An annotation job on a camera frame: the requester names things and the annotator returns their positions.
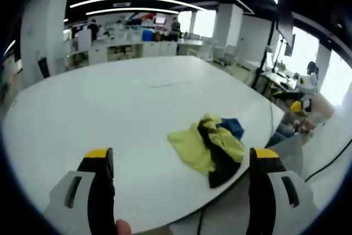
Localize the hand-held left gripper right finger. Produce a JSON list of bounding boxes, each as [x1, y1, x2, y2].
[[247, 147, 319, 235]]

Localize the black hanging monitor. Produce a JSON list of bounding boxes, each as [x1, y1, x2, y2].
[[276, 0, 297, 57]]

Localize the white tall box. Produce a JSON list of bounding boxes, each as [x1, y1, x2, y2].
[[78, 28, 91, 51]]

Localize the white square pillar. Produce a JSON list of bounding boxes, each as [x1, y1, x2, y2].
[[20, 0, 69, 81]]

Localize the white window pillar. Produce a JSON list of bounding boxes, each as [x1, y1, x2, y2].
[[213, 3, 244, 51]]

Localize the yellow black blue garment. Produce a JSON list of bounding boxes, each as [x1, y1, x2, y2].
[[167, 112, 246, 189]]

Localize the cluttered white desk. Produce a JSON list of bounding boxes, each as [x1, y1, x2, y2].
[[260, 68, 302, 94]]

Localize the person's left hand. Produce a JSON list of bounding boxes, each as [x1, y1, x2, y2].
[[115, 219, 132, 235]]

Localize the black stand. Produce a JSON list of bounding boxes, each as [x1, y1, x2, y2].
[[251, 19, 279, 90]]

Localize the person's blue jeans legs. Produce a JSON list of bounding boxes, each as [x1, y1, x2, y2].
[[266, 123, 296, 147]]

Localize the group of white office chairs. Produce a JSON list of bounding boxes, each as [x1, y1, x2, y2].
[[188, 41, 240, 67]]

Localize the white cabinet row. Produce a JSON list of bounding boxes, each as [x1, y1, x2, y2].
[[87, 40, 178, 65]]

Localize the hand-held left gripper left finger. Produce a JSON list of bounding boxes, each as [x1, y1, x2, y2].
[[43, 147, 118, 235]]

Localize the black bin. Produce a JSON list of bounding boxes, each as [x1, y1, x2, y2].
[[37, 56, 51, 79]]

